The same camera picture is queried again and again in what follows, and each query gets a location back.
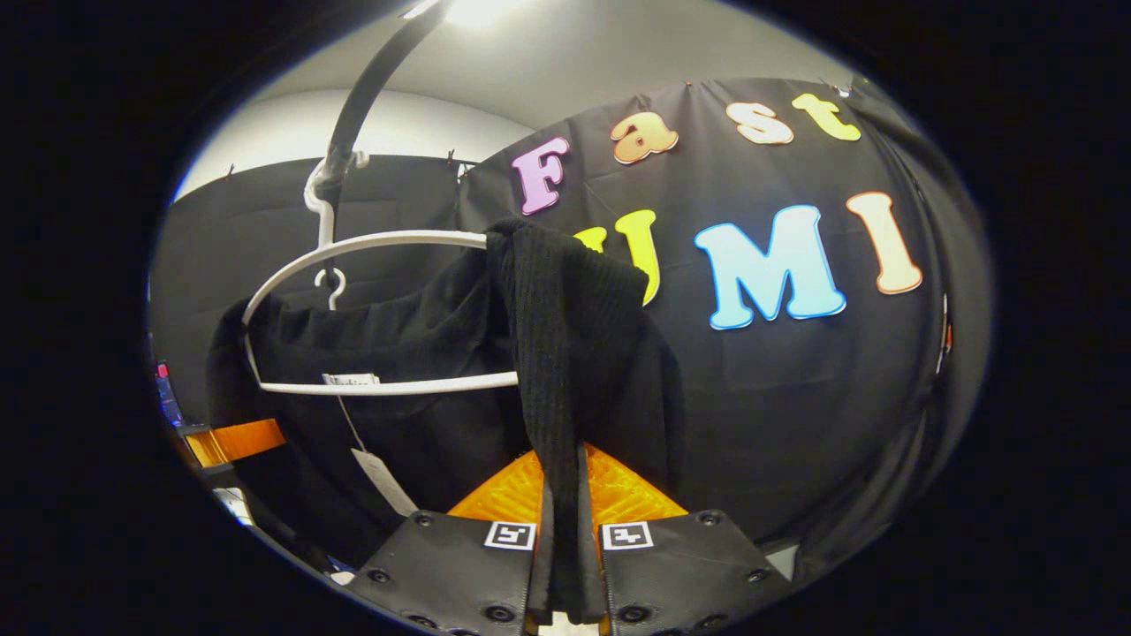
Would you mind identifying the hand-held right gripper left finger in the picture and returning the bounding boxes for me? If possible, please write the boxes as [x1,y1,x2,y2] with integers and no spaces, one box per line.
[346,446,556,636]

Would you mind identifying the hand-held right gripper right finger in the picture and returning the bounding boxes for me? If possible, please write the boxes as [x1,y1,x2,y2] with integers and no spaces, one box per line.
[579,442,796,636]

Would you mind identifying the black knit garment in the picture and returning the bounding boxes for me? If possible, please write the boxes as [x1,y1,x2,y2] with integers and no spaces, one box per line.
[206,216,686,624]

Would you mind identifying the black metal clothes rack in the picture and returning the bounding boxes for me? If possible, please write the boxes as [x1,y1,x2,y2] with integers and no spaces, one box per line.
[314,0,465,292]

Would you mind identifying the black backdrop cloth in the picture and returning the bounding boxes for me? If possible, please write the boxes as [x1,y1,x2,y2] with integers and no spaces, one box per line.
[148,75,991,575]

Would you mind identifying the ceiling light panel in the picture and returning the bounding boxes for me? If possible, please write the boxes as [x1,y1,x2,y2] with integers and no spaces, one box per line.
[402,0,531,27]

